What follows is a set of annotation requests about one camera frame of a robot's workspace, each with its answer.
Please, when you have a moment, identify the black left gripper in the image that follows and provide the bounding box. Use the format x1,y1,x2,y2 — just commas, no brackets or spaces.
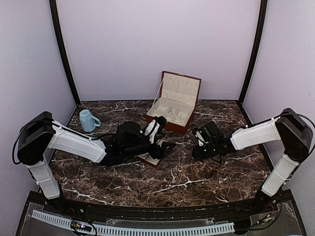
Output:
123,136,176,160

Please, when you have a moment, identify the black corner frame post right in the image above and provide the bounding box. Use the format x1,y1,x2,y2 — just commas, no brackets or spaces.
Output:
237,0,269,106

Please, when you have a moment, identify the black corner frame post left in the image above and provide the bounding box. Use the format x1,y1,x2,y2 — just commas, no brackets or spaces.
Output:
49,0,81,106

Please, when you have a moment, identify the light blue ceramic mug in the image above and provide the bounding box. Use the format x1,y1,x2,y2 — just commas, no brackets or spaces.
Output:
79,109,101,132

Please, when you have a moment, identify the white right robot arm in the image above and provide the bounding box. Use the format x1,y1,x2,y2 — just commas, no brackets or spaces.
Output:
192,108,315,213

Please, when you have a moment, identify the black corner frame post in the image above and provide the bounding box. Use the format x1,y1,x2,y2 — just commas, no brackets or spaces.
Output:
237,0,269,106
49,0,81,106

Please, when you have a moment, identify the red open jewelry box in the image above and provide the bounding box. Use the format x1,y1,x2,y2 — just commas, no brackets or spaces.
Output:
146,71,202,135

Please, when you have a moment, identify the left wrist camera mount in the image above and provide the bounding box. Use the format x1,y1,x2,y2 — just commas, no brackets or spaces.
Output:
143,116,167,144

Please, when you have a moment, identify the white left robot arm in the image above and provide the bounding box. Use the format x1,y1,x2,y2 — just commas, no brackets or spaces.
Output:
12,111,175,214

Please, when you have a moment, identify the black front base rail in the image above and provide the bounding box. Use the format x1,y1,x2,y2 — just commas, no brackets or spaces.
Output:
45,192,282,222

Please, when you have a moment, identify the white slotted cable duct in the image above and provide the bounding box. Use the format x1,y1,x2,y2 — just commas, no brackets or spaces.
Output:
31,210,235,236

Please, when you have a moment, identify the red jewelry tray insert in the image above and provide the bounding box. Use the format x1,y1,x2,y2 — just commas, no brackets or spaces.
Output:
136,139,165,168

